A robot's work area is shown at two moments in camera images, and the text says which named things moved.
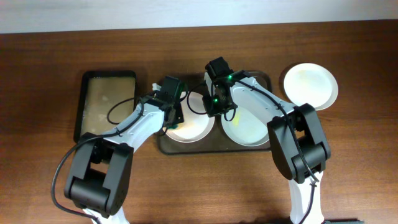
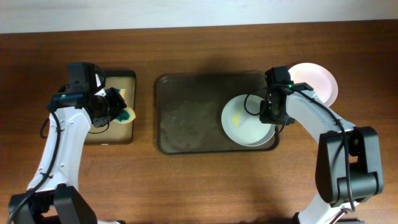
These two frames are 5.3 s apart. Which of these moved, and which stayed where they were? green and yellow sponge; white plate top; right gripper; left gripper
Moved: green and yellow sponge; left gripper; right gripper
Stayed: white plate top
